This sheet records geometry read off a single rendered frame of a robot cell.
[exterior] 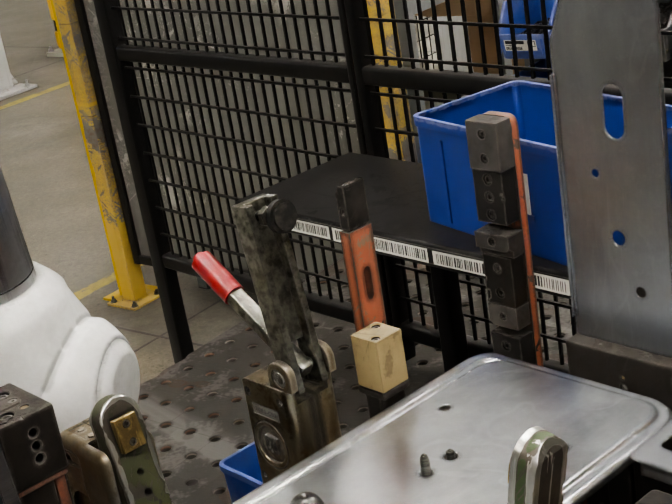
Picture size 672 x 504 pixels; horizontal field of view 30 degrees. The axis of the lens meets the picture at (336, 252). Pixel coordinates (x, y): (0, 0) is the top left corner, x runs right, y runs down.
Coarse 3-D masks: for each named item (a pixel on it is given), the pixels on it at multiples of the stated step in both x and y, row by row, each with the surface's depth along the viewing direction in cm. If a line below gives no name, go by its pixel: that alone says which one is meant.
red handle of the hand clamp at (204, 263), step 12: (204, 252) 116; (192, 264) 116; (204, 264) 115; (216, 264) 115; (204, 276) 115; (216, 276) 114; (228, 276) 114; (216, 288) 114; (228, 288) 113; (240, 288) 114; (228, 300) 114; (240, 300) 113; (252, 300) 113; (240, 312) 113; (252, 312) 112; (252, 324) 112; (264, 324) 112; (264, 336) 112; (300, 360) 110; (312, 360) 111; (300, 372) 110
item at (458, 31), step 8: (440, 16) 542; (456, 16) 536; (440, 32) 545; (448, 32) 542; (456, 32) 539; (440, 40) 546; (448, 40) 543; (456, 40) 541; (464, 40) 538; (448, 48) 545; (456, 48) 542; (464, 48) 540; (448, 56) 546; (456, 56) 544; (464, 56) 541
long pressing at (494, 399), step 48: (432, 384) 116; (480, 384) 115; (528, 384) 114; (576, 384) 112; (384, 432) 110; (432, 432) 108; (480, 432) 107; (576, 432) 105; (624, 432) 104; (288, 480) 104; (336, 480) 104; (384, 480) 102; (432, 480) 101; (480, 480) 100; (576, 480) 99
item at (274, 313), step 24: (240, 216) 106; (264, 216) 105; (288, 216) 104; (240, 240) 107; (264, 240) 107; (288, 240) 108; (264, 264) 106; (288, 264) 108; (264, 288) 107; (288, 288) 109; (264, 312) 108; (288, 312) 109; (288, 336) 108; (312, 336) 110; (288, 360) 108
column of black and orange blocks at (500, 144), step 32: (480, 128) 124; (512, 128) 125; (480, 160) 126; (512, 160) 125; (480, 192) 128; (512, 192) 126; (512, 224) 129; (512, 256) 128; (512, 288) 130; (512, 320) 131; (512, 352) 133
